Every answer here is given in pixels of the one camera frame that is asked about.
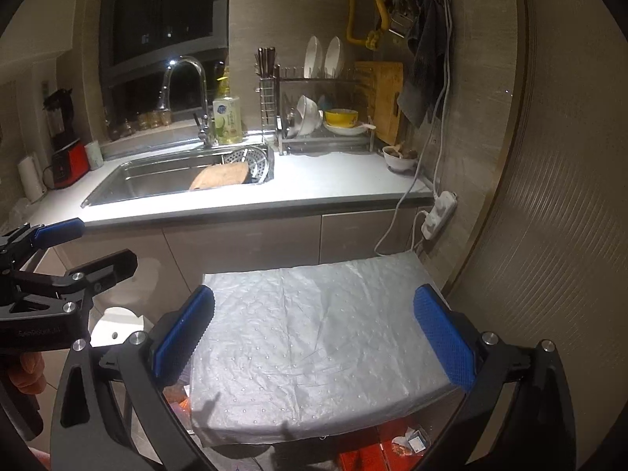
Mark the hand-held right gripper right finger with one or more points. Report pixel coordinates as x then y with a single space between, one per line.
444 338

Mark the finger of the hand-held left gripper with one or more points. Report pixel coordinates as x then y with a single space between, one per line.
59 230
110 264

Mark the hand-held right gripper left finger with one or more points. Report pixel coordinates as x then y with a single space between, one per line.
181 336

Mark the person's left hand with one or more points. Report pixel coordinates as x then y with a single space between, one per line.
28 373

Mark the white toilet paper roll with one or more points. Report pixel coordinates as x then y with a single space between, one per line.
117 319

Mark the paper towel roll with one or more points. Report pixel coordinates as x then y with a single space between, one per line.
32 176

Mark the red black blender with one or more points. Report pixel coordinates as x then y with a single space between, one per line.
68 167

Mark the white mug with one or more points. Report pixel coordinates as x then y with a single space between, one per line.
94 157

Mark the steel sink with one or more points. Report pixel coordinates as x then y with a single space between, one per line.
147 181

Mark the small white blue carton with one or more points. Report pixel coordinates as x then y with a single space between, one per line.
416 439

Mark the beige kitchen cabinet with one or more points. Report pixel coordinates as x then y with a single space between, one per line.
245 240

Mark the silver table cover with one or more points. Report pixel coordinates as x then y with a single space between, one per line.
319 328

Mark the white power strip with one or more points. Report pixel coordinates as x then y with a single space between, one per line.
441 211

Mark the glass jar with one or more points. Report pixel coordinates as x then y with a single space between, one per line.
143 120
156 118

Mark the red cardboard box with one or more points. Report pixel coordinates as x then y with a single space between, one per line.
368 456

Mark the wooden board in sink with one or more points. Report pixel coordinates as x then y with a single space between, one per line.
221 176

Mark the metal colander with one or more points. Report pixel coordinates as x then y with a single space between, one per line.
256 157

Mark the white bowl with food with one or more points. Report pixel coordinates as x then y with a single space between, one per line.
397 163

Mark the dish soap bottle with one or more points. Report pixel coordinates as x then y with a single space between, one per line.
228 122

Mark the chrome faucet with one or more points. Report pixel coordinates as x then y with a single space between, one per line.
196 66

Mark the metal utensil holder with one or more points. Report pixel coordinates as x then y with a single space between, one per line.
267 103

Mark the metal dish rack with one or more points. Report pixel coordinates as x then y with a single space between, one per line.
324 146

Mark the white spoon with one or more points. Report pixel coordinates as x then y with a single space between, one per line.
369 124

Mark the white flat plate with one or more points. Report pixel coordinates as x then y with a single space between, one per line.
343 131

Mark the dark window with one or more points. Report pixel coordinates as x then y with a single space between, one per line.
162 10

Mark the yellow bowl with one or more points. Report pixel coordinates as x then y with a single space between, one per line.
341 117

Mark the wooden cutting board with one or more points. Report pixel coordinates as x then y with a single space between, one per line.
378 98

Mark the white upturned bowl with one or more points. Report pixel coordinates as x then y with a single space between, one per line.
309 113

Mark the grey towel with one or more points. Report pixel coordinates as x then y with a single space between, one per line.
422 73

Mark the white upright plate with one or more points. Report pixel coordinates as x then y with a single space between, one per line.
313 56
334 56

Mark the yellow gas pipe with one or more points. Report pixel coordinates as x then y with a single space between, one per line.
382 14
352 10

